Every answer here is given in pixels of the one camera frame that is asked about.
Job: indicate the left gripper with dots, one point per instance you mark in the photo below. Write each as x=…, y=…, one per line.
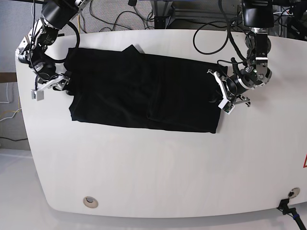
x=229, y=88

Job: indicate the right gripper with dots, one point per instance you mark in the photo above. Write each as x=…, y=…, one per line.
x=57, y=84

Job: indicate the black T-shirt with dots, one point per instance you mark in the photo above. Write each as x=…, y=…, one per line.
x=137, y=90

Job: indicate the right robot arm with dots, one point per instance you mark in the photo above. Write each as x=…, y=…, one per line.
x=55, y=15

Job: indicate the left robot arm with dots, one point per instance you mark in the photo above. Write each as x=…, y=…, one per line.
x=258, y=16

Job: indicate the red warning sticker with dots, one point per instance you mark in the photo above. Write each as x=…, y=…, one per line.
x=305, y=162

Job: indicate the table hole grommet left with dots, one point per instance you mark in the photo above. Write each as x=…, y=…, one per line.
x=90, y=202

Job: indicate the table hole grommet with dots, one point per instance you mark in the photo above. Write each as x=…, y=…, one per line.
x=90, y=202
x=294, y=193

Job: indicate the table hole grommet right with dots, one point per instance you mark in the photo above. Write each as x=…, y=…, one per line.
x=294, y=193

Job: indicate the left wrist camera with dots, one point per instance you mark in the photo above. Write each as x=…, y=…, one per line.
x=226, y=106

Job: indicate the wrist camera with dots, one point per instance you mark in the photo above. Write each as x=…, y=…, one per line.
x=226, y=106
x=37, y=95

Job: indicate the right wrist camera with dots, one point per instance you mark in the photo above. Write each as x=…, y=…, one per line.
x=37, y=95

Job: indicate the black frame base bracket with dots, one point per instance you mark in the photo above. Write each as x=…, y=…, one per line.
x=162, y=22

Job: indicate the black clamp with cable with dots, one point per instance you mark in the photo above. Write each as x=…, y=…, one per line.
x=284, y=208

